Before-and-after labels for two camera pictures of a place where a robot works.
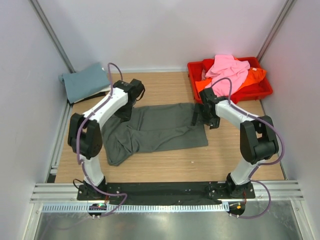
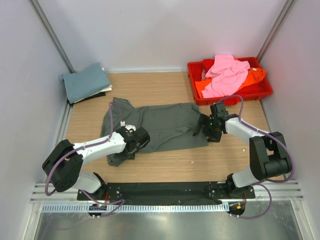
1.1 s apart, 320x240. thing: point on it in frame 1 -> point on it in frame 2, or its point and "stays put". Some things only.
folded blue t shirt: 84,81 stays put
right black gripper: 214,123 -> 214,137
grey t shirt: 151,128 stays put
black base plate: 100,195 stays put
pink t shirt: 226,66 stays put
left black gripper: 124,116 -> 129,156
